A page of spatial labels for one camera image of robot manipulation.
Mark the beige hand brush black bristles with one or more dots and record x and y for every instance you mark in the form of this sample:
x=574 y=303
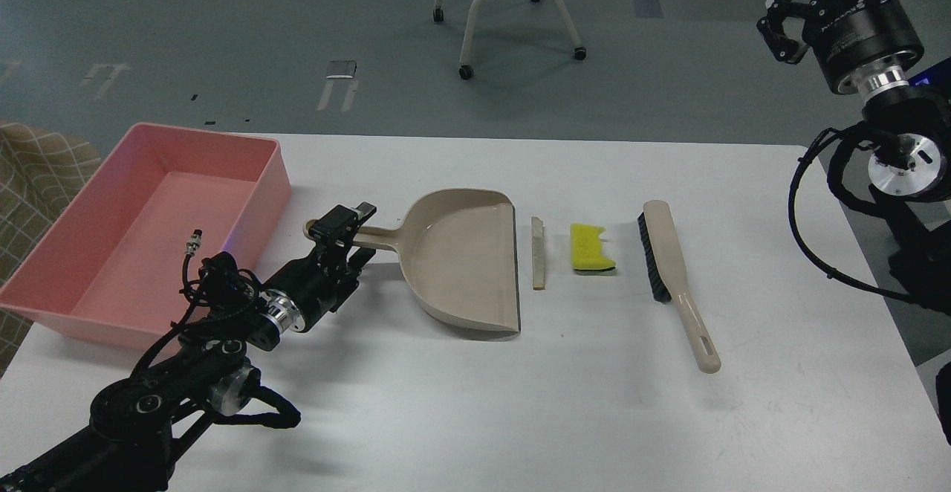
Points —
x=667 y=274

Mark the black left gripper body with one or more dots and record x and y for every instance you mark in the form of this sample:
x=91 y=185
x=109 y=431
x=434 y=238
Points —
x=299 y=294

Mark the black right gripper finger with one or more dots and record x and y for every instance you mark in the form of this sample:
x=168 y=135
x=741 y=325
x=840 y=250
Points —
x=771 y=28

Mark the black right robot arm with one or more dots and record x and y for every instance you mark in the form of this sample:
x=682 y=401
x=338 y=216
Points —
x=897 y=154

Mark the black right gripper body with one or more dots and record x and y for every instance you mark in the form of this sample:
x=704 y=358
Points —
x=845 y=35

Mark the metal floor outlet plate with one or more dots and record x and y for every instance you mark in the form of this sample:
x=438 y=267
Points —
x=341 y=69

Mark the pink plastic bin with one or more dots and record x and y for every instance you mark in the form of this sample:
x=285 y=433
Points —
x=109 y=269

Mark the yellow sponge piece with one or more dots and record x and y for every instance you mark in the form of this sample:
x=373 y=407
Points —
x=586 y=253

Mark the beige checkered fabric chair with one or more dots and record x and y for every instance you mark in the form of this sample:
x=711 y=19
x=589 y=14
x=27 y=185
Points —
x=42 y=171

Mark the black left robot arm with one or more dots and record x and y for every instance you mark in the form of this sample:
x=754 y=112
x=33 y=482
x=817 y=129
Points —
x=198 y=375

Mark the beige plastic dustpan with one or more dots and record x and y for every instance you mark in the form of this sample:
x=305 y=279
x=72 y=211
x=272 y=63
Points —
x=457 y=252

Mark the white bread slice piece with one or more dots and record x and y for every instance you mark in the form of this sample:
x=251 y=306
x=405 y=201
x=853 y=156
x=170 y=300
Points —
x=539 y=256

